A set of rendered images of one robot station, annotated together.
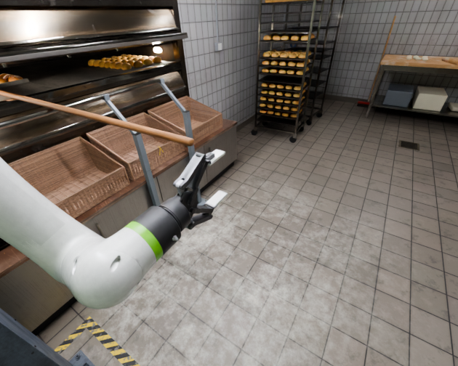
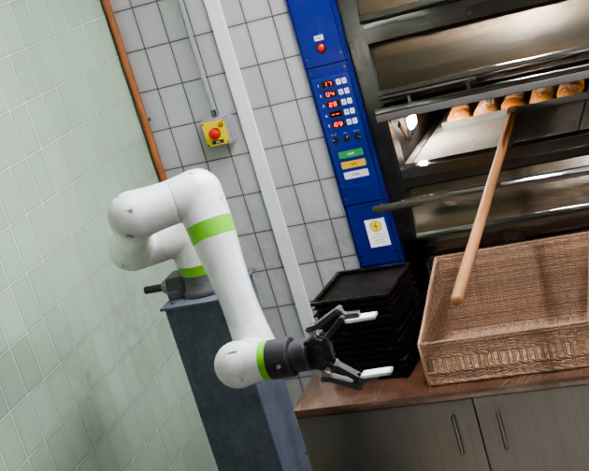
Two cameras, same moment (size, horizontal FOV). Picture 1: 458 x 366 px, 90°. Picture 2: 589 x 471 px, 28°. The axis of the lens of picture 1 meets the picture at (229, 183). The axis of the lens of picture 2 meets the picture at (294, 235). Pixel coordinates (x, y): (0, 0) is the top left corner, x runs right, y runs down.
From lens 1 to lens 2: 2.40 m
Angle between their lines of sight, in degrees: 71
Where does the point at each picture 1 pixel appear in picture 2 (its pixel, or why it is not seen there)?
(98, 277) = (221, 355)
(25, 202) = (235, 297)
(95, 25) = not seen: outside the picture
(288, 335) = not seen: outside the picture
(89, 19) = not seen: outside the picture
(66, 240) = (245, 334)
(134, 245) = (248, 351)
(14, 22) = (530, 28)
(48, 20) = (585, 15)
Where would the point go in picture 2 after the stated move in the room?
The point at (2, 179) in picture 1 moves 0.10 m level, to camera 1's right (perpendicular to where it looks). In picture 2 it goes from (230, 278) to (240, 288)
